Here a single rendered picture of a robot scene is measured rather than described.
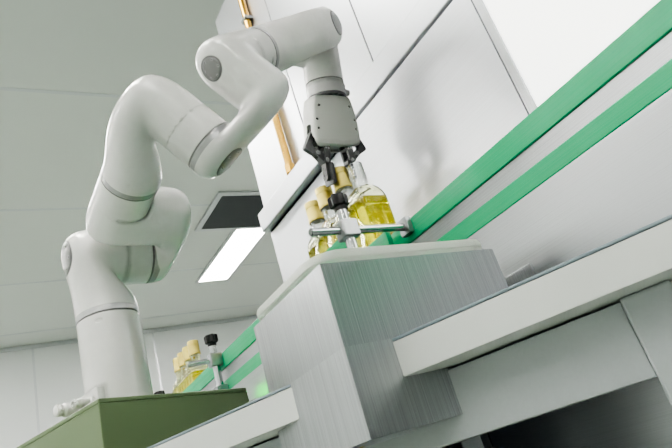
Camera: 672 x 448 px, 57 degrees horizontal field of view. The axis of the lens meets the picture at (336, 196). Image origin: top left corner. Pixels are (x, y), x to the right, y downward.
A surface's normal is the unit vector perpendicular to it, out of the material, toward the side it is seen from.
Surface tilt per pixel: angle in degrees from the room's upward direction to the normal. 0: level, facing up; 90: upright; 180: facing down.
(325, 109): 105
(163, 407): 90
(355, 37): 90
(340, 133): 111
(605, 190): 90
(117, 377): 88
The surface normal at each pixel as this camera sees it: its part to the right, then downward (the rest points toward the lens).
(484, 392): -0.59, -0.18
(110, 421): 0.76, -0.46
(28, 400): 0.45, -0.50
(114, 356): 0.25, -0.51
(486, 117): -0.85, 0.02
